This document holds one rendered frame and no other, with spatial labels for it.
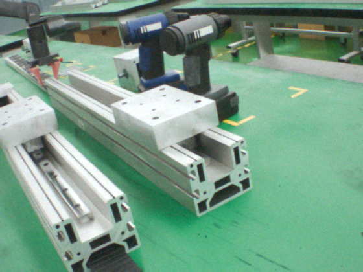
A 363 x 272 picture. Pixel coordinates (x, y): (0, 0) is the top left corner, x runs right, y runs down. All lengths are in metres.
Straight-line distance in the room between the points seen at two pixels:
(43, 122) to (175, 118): 0.29
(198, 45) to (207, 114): 0.23
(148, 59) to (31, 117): 0.37
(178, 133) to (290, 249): 0.24
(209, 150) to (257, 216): 0.13
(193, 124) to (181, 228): 0.16
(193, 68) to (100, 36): 4.34
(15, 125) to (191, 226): 0.38
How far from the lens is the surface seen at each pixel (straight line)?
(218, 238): 0.57
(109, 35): 5.21
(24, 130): 0.81
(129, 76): 1.25
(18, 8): 1.43
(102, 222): 0.57
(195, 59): 0.86
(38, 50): 1.45
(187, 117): 0.64
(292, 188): 0.65
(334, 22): 2.22
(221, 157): 0.64
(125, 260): 0.55
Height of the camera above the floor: 1.12
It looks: 23 degrees down
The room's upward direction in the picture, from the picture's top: 12 degrees counter-clockwise
